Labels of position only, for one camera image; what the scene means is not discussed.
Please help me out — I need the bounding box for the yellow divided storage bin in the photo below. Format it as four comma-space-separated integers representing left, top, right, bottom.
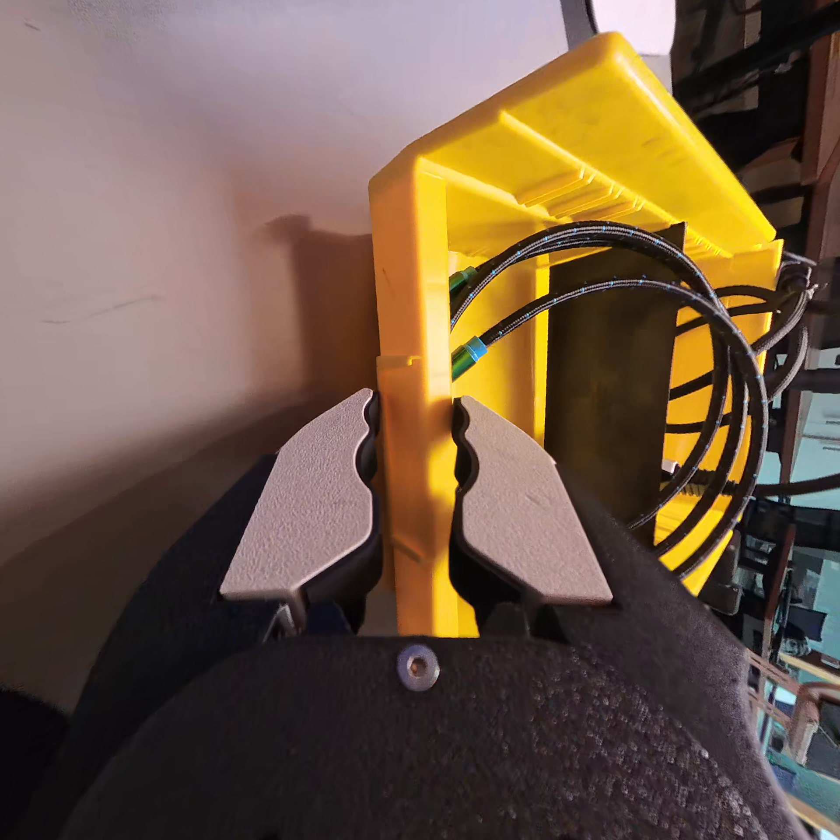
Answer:
367, 31, 786, 639

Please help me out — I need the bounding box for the green plug hdmi cable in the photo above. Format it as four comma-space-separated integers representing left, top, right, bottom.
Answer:
451, 279, 770, 581
448, 223, 750, 560

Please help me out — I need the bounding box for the black braided cable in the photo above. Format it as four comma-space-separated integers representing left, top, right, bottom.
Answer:
666, 252, 840, 501

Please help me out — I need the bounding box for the black bin divider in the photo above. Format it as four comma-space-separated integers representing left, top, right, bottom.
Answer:
543, 222, 688, 527

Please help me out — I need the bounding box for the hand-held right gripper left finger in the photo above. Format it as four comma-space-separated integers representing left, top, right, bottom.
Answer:
220, 388, 383, 621

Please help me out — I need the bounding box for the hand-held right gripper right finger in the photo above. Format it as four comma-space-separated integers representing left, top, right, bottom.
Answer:
448, 395, 615, 621

